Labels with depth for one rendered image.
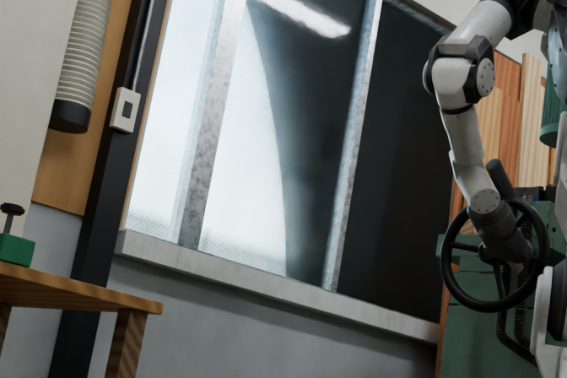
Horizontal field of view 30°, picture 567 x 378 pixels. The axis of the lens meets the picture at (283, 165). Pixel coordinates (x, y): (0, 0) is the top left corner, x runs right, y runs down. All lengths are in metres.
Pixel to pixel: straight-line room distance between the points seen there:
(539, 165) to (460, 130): 2.74
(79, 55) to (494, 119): 2.06
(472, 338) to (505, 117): 2.12
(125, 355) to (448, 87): 0.84
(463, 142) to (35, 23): 1.32
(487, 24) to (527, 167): 2.59
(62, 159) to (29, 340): 0.55
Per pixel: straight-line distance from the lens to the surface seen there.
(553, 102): 2.93
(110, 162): 3.33
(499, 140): 4.68
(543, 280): 1.91
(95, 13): 3.25
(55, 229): 3.31
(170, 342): 3.55
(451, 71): 2.16
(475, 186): 2.26
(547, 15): 2.32
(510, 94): 4.84
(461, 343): 2.77
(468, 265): 2.81
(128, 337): 2.18
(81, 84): 3.18
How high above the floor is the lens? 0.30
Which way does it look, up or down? 14 degrees up
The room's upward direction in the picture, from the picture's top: 10 degrees clockwise
